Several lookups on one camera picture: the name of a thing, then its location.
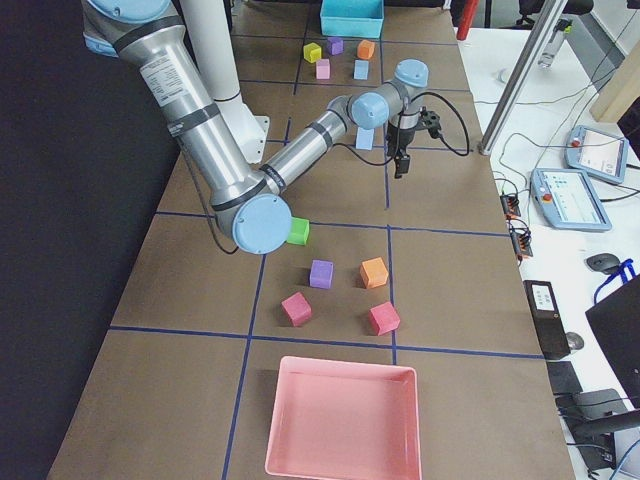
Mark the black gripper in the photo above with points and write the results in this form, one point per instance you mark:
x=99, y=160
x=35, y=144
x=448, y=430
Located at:
x=398, y=141

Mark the blue foam block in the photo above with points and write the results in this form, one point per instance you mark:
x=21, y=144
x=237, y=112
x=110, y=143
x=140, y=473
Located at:
x=364, y=139
x=361, y=69

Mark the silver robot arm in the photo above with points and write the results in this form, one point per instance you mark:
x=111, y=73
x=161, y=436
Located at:
x=184, y=54

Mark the orange foam block right side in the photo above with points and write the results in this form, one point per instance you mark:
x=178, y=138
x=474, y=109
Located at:
x=374, y=273

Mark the orange foam block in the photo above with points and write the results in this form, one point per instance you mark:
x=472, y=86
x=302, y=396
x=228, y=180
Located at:
x=366, y=50
x=374, y=273

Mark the orange foam block left side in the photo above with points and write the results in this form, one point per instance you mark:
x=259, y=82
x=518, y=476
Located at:
x=366, y=50

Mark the pink foam block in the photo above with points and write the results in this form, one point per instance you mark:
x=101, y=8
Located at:
x=323, y=69

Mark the green foam block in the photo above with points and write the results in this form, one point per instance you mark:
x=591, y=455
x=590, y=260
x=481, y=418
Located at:
x=299, y=232

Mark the purple foam block left side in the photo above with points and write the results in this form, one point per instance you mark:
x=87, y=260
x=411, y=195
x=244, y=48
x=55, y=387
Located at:
x=334, y=45

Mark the purple foam block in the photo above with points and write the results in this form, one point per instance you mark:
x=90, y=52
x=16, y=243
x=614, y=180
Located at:
x=321, y=274
x=334, y=45

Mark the purple foam block right side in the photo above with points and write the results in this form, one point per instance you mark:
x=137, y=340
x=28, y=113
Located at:
x=321, y=274

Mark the yellow foam block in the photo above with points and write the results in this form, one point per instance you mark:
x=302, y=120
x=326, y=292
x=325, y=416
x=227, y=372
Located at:
x=312, y=52

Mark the teal plastic bin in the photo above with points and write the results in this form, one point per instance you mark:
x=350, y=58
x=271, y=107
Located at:
x=352, y=18

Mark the crimson foam block far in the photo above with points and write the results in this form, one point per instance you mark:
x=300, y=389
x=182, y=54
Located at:
x=384, y=318

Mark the crimson foam block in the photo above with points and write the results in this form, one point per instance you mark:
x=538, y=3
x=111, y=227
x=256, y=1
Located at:
x=384, y=318
x=297, y=309

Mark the near teach pendant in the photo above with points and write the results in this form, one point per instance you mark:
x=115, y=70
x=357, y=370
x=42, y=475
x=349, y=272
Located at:
x=567, y=200

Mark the teach pendant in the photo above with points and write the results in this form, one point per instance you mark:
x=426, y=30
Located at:
x=601, y=155
x=567, y=200

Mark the crimson foam block near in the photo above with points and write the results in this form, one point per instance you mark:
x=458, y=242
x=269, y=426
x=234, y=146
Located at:
x=297, y=309

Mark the far teach pendant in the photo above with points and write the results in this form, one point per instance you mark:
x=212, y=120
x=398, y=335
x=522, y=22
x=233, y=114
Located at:
x=601, y=155

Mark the black computer mouse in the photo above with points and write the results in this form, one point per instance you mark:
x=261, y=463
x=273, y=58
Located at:
x=605, y=263

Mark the black power supply box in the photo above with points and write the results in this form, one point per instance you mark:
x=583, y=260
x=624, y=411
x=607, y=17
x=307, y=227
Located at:
x=546, y=318

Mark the pink plastic tray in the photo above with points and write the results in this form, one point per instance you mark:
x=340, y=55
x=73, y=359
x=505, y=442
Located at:
x=344, y=420

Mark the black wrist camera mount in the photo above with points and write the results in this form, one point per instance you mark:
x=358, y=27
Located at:
x=430, y=121

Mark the aluminium frame post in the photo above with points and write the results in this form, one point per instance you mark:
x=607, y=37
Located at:
x=537, y=40

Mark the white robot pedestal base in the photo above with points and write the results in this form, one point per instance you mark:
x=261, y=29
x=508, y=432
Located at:
x=208, y=28

